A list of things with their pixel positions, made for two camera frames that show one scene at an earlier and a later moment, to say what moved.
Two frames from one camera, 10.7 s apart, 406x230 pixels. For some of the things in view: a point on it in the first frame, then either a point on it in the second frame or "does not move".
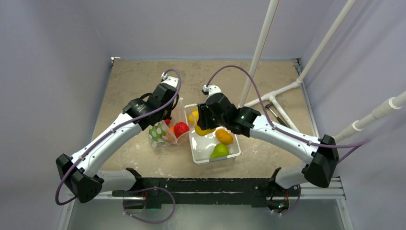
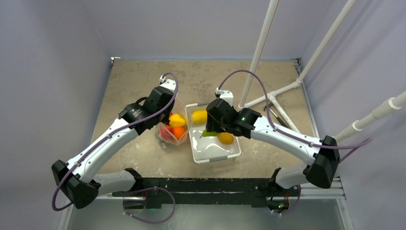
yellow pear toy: (203, 132) -> (176, 120)
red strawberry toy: (180, 128) -> (167, 131)
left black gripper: (168, 114) does not move
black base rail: (158, 190) does not move
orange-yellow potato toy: (224, 137) does not move
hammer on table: (283, 122) does not move
